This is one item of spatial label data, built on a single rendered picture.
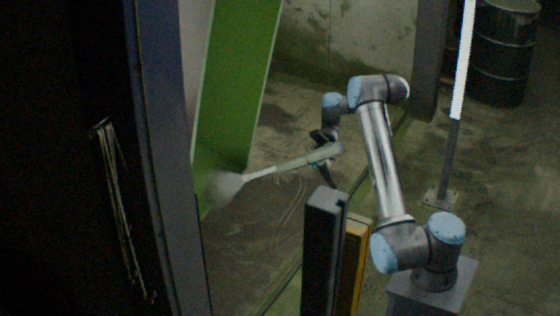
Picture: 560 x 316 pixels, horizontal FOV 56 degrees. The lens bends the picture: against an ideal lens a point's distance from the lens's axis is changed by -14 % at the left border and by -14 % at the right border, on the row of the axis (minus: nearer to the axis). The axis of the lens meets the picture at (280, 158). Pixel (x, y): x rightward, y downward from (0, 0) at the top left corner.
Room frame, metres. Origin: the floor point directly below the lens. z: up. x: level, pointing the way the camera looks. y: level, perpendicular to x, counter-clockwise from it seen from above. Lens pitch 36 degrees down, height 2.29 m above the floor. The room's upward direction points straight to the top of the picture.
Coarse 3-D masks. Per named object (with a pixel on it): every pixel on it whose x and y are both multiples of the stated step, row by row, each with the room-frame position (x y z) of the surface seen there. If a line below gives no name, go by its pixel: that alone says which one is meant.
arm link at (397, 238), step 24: (360, 96) 1.90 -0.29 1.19; (384, 96) 1.92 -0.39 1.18; (360, 120) 1.85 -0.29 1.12; (384, 120) 1.83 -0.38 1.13; (384, 144) 1.74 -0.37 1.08; (384, 168) 1.67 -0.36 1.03; (384, 192) 1.61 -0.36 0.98; (384, 216) 1.55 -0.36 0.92; (408, 216) 1.53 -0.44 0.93; (384, 240) 1.45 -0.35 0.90; (408, 240) 1.45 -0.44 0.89; (384, 264) 1.40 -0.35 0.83; (408, 264) 1.40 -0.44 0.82
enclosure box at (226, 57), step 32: (192, 0) 1.83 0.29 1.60; (224, 0) 2.48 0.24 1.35; (256, 0) 2.41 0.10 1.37; (192, 32) 1.84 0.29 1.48; (224, 32) 2.48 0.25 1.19; (256, 32) 2.41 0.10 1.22; (192, 64) 1.84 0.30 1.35; (224, 64) 2.49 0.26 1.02; (256, 64) 2.41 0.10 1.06; (192, 96) 1.84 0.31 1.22; (224, 96) 2.49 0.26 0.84; (256, 96) 2.41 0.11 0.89; (192, 128) 1.85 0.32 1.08; (224, 128) 2.49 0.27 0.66; (192, 160) 1.88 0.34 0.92; (224, 160) 2.47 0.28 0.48
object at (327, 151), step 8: (328, 144) 2.10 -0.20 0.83; (336, 144) 2.10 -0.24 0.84; (312, 152) 2.12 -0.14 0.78; (320, 152) 2.09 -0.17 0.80; (328, 152) 2.08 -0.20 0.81; (336, 152) 2.08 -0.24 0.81; (288, 160) 2.14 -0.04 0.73; (296, 160) 2.11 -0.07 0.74; (304, 160) 2.10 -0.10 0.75; (312, 160) 2.10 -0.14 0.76; (320, 160) 2.09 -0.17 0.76; (272, 168) 2.15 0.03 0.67; (280, 168) 2.13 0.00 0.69; (288, 168) 2.12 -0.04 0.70; (296, 168) 2.12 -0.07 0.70; (320, 168) 2.10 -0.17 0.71; (248, 176) 2.17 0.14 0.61; (256, 176) 2.16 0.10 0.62; (328, 176) 2.09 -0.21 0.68; (328, 184) 2.09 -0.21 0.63; (336, 184) 2.10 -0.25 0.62
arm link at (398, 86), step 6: (390, 78) 1.97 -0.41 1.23; (396, 78) 1.98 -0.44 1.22; (402, 78) 2.03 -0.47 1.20; (390, 84) 1.94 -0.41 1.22; (396, 84) 1.95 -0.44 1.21; (402, 84) 1.97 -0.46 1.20; (390, 90) 1.93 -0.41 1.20; (396, 90) 1.94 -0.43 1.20; (402, 90) 1.95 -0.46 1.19; (408, 90) 2.02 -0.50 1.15; (390, 96) 1.92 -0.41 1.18; (396, 96) 1.93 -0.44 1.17; (402, 96) 1.95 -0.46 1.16; (348, 102) 2.40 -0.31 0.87; (390, 102) 1.93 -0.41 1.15; (396, 102) 1.95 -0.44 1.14; (402, 102) 1.99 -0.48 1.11; (348, 108) 2.38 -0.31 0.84; (354, 108) 2.38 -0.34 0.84
